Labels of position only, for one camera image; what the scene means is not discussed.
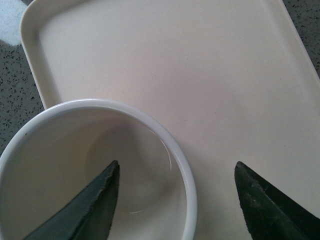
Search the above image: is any white smiley mug black handle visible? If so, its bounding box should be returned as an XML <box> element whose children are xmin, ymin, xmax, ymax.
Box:
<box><xmin>0</xmin><ymin>99</ymin><xmax>198</xmax><ymax>240</ymax></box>

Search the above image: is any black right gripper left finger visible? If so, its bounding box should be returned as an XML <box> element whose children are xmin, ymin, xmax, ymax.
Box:
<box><xmin>25</xmin><ymin>160</ymin><xmax>120</xmax><ymax>240</ymax></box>

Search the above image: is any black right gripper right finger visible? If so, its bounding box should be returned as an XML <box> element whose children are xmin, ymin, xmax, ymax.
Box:
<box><xmin>234</xmin><ymin>161</ymin><xmax>320</xmax><ymax>240</ymax></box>

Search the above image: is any cream rectangular plastic tray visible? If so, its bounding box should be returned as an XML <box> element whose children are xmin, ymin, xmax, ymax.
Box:
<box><xmin>20</xmin><ymin>0</ymin><xmax>320</xmax><ymax>240</ymax></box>

